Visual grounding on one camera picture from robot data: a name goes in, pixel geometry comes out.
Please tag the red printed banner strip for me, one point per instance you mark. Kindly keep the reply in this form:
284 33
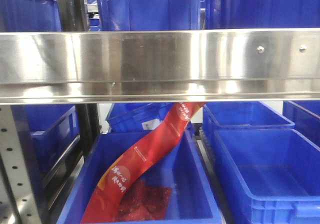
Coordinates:
135 161

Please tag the dark rear shelf post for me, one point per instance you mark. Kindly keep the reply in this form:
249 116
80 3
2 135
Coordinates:
73 15

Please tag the stainless steel shelf beam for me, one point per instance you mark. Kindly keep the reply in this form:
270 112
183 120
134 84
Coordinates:
159 66

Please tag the blue bin lower right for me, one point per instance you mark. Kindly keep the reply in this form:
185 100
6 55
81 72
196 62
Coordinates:
269 176

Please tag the blue bin upper middle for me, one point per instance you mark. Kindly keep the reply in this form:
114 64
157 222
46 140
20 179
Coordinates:
149 15

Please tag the blue bin with red banner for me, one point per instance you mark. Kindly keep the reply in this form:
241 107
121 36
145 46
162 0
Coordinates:
191 201

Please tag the blue bin far right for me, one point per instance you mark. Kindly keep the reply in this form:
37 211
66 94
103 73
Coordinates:
306 116

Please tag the blue bin behind right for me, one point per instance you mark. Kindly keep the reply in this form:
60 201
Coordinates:
239 115

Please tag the blue bin upper right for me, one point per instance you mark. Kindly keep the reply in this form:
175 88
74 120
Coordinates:
248 14

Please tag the blue bin lower left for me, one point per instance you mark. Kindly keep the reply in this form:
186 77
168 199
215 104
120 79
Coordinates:
45 130

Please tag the red foil packet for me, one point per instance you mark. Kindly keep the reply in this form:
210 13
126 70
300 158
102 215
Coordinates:
144 202

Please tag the perforated steel shelf post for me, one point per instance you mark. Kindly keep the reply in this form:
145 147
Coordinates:
20 164

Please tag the tilted blue bin with label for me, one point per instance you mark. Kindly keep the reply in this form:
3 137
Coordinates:
134 117

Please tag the blue bin upper left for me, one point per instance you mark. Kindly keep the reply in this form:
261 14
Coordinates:
29 16

